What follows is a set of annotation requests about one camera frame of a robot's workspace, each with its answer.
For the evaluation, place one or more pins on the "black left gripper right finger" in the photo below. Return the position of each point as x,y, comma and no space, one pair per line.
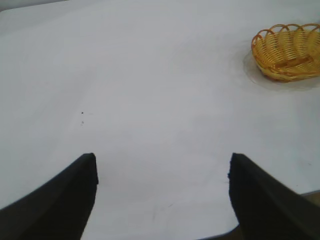
262,205

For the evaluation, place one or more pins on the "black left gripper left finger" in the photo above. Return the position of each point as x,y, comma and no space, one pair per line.
55,205

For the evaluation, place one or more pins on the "yellow woven plastic basket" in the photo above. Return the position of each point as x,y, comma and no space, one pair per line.
287,50

